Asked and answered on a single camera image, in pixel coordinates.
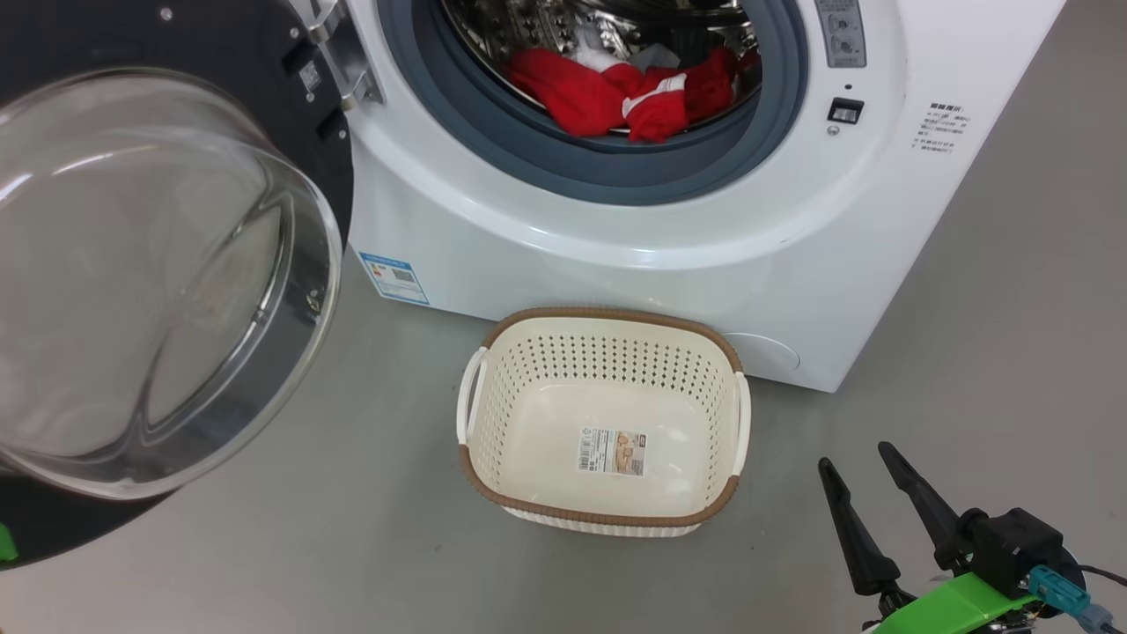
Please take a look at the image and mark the red and white garment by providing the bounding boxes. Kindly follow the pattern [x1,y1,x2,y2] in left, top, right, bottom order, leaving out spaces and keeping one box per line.
[506,44,762,144]

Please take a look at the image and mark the teal right cable connector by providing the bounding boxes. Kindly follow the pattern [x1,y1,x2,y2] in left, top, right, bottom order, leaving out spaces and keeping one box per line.
[1028,565,1116,634]

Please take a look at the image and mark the grey warning sticker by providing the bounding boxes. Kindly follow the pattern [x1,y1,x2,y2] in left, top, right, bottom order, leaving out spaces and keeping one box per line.
[814,0,868,69]

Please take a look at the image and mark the cream perforated laundry basket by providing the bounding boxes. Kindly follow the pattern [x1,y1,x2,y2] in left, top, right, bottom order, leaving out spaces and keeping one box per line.
[456,306,752,538]

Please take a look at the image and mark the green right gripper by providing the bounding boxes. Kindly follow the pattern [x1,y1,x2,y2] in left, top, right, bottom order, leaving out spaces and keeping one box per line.
[818,441,1042,634]

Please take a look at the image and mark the blue energy label sticker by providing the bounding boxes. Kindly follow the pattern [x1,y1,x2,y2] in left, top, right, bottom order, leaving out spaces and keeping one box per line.
[358,252,431,306]

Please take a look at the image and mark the round glass washing machine door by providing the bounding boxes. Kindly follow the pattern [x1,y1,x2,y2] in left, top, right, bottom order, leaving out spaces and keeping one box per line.
[0,0,355,569]

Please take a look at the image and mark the white front-load washing machine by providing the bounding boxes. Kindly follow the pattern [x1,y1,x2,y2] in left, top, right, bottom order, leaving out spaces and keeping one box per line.
[339,0,1068,394]

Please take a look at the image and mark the round white filter cover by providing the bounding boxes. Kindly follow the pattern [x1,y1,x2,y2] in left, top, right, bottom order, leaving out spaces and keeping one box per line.
[718,332,802,372]

